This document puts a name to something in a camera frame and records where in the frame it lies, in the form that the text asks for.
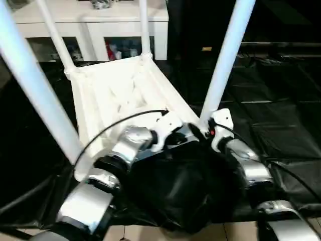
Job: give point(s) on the white glass-door cabinet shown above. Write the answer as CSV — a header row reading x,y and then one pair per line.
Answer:
x,y
120,25

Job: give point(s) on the black work mat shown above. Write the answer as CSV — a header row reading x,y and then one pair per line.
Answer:
x,y
276,120

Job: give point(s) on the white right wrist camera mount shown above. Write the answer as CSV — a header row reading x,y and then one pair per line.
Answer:
x,y
222,120

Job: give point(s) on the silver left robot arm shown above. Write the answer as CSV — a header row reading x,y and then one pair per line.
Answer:
x,y
130,140

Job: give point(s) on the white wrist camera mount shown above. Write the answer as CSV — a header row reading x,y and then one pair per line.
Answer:
x,y
222,120
166,125

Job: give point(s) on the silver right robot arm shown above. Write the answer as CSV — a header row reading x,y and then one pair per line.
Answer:
x,y
255,170

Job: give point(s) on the black furniture unit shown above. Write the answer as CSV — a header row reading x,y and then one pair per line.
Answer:
x,y
276,22

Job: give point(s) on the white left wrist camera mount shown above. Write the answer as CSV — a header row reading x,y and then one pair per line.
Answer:
x,y
166,125

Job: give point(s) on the white plastic table top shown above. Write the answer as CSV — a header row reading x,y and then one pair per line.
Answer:
x,y
113,88

